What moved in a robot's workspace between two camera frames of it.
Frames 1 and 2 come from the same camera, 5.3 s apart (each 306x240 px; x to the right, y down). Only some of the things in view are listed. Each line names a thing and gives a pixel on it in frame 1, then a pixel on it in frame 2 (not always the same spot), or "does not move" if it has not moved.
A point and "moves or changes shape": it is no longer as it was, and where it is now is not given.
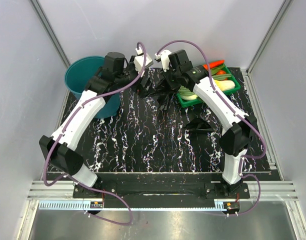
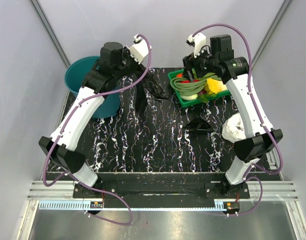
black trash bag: x=162 y=94 moves or changes shape
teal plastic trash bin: x=78 y=72 does not move
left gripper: x=148 y=83 → x=126 y=53
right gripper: x=165 y=75 → x=189 y=62
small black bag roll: x=198 y=126 does not move
